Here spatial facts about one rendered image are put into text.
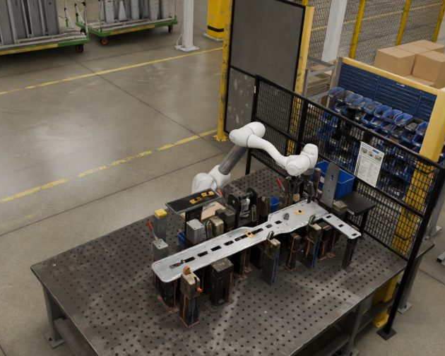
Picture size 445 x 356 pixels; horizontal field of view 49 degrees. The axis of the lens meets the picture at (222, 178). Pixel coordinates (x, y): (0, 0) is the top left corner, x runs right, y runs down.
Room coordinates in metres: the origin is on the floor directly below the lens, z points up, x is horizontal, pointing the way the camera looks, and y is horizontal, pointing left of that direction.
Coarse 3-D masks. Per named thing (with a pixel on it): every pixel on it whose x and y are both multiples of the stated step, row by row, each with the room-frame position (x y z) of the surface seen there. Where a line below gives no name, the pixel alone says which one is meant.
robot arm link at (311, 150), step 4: (308, 144) 2.91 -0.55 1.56; (312, 144) 2.91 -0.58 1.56; (304, 148) 2.89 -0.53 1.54; (308, 148) 2.87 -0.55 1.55; (312, 148) 2.86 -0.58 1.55; (316, 148) 2.88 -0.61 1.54; (304, 152) 2.87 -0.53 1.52; (308, 152) 2.86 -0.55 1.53; (312, 152) 2.85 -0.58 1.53; (316, 152) 2.87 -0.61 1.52; (308, 156) 2.83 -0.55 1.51; (312, 156) 2.84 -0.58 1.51; (316, 156) 2.87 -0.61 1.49; (312, 160) 2.83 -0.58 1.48; (312, 164) 2.84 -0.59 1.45
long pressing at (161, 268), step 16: (288, 208) 2.95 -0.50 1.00; (304, 208) 2.96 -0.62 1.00; (320, 208) 2.98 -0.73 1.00; (272, 224) 2.75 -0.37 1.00; (288, 224) 2.76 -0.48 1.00; (304, 224) 2.78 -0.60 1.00; (208, 240) 2.51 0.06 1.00; (224, 240) 2.53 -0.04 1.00; (240, 240) 2.54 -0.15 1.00; (256, 240) 2.55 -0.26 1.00; (176, 256) 2.34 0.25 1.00; (192, 256) 2.35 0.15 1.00; (208, 256) 2.36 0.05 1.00; (224, 256) 2.37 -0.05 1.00; (160, 272) 2.19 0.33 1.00; (176, 272) 2.20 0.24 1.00
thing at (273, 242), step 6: (270, 240) 2.51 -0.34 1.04; (276, 240) 2.51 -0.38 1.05; (270, 246) 2.50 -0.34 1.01; (276, 246) 2.47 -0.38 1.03; (264, 252) 2.53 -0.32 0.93; (270, 252) 2.49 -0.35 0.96; (276, 252) 2.48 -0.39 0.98; (270, 258) 2.49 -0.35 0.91; (276, 258) 2.49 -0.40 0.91; (264, 264) 2.52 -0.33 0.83; (270, 264) 2.48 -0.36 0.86; (264, 270) 2.51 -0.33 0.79; (270, 270) 2.47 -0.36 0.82; (276, 270) 2.49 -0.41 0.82; (264, 276) 2.50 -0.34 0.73; (270, 276) 2.47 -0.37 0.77; (264, 282) 2.48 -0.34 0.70; (270, 282) 2.47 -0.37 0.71
